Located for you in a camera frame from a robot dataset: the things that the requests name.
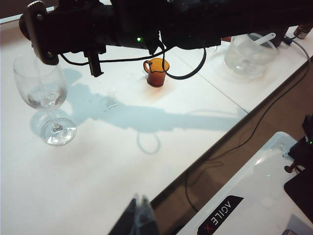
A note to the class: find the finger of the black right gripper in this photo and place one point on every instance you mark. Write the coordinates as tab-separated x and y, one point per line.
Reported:
24	25

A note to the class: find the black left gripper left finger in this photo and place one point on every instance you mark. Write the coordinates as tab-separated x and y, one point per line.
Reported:
128	224

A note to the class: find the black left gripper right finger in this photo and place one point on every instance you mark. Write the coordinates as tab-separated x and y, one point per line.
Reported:
149	224

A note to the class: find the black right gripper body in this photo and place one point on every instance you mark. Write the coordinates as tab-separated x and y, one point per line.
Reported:
97	27

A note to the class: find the small amber measuring cup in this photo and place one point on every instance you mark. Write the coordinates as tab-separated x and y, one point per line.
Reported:
156	76

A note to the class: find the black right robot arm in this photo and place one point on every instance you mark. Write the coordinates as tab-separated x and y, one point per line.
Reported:
220	19

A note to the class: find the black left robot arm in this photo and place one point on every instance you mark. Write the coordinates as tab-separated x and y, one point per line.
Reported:
303	191

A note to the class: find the white AgileX robot base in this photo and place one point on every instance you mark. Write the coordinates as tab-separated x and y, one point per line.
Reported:
244	195

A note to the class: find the clear stemmed wine glass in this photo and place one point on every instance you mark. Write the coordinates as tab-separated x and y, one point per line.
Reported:
41	95

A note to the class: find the clear glass bowl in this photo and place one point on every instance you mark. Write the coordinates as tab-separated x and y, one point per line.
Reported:
247	61

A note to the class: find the red cylindrical bottle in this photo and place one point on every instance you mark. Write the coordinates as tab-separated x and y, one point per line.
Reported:
304	30

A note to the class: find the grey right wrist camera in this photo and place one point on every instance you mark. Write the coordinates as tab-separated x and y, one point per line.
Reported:
41	34

